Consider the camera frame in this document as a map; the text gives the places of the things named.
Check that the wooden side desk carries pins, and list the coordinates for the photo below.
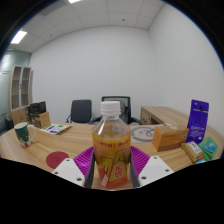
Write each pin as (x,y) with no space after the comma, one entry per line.
(163,115)

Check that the brown cardboard box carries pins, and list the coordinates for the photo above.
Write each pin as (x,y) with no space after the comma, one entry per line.
(41,120)

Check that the rectangular ceiling light panel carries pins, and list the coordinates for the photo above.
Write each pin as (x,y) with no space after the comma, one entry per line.
(73,1)
(18,36)

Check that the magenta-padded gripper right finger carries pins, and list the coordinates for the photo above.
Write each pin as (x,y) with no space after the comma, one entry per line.
(155,168)

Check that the green and white mug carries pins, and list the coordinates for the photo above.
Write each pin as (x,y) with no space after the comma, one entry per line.
(23,134)

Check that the wooden glass-door cabinet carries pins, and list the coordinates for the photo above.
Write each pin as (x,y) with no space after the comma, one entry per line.
(20,95)

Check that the grey mesh office chair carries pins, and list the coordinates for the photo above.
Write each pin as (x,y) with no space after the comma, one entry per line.
(126,106)

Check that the orange cardboard box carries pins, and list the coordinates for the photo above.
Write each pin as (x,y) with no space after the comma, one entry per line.
(170,136)

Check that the black sofa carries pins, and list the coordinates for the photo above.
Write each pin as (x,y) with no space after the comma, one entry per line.
(8,123)

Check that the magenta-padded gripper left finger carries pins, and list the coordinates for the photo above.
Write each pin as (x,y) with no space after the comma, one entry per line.
(70,170)

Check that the small blue box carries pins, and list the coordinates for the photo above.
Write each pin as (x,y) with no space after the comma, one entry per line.
(201,161)

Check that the small tan box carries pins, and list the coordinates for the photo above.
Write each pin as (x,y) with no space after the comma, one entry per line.
(192,151)

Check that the yellow drink bottle white cap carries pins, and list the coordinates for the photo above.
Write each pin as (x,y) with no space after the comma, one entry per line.
(111,146)

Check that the black box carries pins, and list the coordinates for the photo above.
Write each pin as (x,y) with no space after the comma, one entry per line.
(37,107)

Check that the purple standing pouch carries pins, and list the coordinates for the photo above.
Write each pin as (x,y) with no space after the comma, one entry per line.
(197,121)

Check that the flat round red coaster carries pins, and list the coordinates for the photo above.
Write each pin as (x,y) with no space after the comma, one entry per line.
(56,159)

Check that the green flat box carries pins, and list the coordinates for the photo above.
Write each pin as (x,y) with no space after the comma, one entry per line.
(210,148)

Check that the black padded office chair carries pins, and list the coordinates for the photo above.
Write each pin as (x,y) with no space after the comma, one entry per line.
(81,111)

